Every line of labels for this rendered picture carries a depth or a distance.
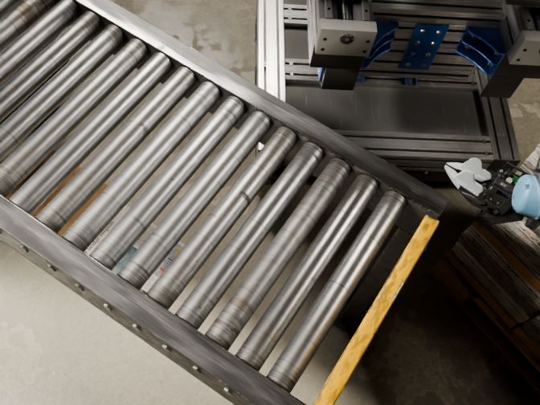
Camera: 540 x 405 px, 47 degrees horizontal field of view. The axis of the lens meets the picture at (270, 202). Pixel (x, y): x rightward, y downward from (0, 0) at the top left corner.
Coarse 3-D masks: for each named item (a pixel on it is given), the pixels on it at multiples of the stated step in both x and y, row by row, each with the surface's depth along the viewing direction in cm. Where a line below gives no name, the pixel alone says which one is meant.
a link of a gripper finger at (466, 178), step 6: (444, 168) 130; (450, 168) 129; (450, 174) 129; (456, 174) 128; (462, 174) 126; (468, 174) 125; (456, 180) 128; (462, 180) 127; (468, 180) 126; (474, 180) 126; (456, 186) 129; (468, 186) 128; (474, 186) 127; (480, 186) 126; (474, 192) 127; (480, 192) 127
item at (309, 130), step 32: (96, 0) 139; (128, 32) 136; (160, 32) 136; (192, 64) 133; (224, 96) 133; (256, 96) 130; (288, 128) 128; (320, 128) 128; (352, 160) 125; (384, 160) 126; (384, 192) 126; (416, 192) 123; (416, 224) 128
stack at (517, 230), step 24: (528, 168) 141; (480, 240) 172; (504, 240) 161; (528, 240) 153; (480, 264) 177; (504, 264) 168; (528, 264) 159; (456, 288) 194; (504, 288) 174; (528, 288) 165; (528, 312) 171; (528, 336) 176; (528, 360) 182
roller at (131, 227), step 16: (224, 112) 128; (240, 112) 130; (208, 128) 126; (224, 128) 127; (192, 144) 124; (208, 144) 125; (176, 160) 122; (192, 160) 123; (160, 176) 120; (176, 176) 120; (144, 192) 119; (160, 192) 118; (176, 192) 121; (144, 208) 116; (160, 208) 118; (128, 224) 115; (144, 224) 116; (112, 240) 113; (128, 240) 114; (96, 256) 111; (112, 256) 112
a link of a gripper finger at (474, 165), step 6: (450, 162) 130; (456, 162) 130; (468, 162) 128; (474, 162) 127; (480, 162) 126; (456, 168) 130; (462, 168) 130; (468, 168) 129; (474, 168) 128; (480, 168) 127; (474, 174) 129; (480, 174) 129; (486, 174) 128; (480, 180) 129; (486, 180) 129
